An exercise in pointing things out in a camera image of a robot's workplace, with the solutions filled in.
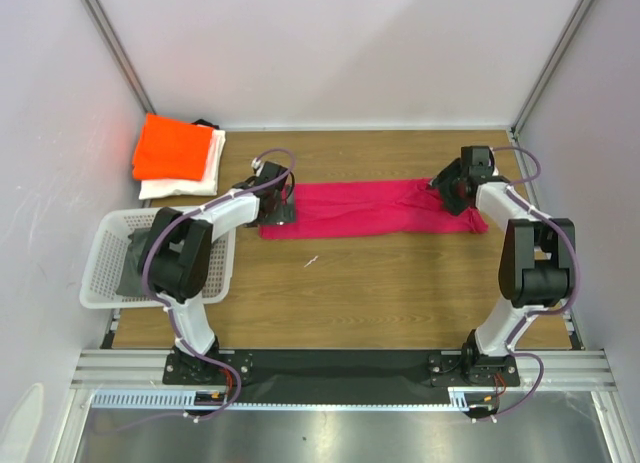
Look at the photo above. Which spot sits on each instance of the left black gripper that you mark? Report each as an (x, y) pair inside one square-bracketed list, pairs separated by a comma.
[(284, 213)]

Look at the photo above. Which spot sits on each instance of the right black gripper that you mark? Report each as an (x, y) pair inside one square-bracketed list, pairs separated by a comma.
[(446, 189)]

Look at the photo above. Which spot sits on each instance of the pink t shirt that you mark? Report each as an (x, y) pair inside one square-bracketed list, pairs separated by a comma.
[(371, 208)]

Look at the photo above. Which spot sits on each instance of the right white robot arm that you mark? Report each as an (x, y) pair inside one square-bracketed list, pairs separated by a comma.
[(538, 273)]

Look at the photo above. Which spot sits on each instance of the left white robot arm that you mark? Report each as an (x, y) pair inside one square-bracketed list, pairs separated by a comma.
[(175, 262)]

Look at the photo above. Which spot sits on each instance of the white folded t shirt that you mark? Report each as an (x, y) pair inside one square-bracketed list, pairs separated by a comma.
[(206, 186)]

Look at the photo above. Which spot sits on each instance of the black folded t shirt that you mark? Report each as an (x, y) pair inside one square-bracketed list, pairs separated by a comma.
[(205, 123)]

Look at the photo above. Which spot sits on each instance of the orange folded t shirt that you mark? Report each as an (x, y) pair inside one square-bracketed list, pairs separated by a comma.
[(170, 149)]

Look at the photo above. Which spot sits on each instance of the grey t shirt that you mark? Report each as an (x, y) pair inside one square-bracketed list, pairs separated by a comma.
[(130, 284)]

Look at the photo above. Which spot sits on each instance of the white plastic basket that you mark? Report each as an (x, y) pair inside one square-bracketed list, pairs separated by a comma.
[(106, 262)]

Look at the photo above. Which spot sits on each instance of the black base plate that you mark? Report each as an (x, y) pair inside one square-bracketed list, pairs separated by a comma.
[(363, 375)]

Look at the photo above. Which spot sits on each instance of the white cable duct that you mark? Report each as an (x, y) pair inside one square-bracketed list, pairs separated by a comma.
[(204, 402)]

